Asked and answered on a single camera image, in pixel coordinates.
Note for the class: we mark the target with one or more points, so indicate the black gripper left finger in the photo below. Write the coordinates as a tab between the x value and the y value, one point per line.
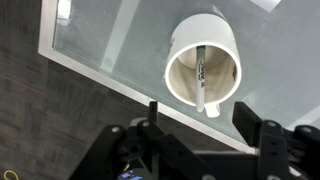
152	111

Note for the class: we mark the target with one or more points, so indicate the white ceramic mug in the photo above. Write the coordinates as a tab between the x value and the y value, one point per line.
203	33

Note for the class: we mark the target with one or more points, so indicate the white pen with green cap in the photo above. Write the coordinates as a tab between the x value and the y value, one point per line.
200	76

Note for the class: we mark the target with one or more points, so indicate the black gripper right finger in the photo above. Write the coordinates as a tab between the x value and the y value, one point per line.
248	126

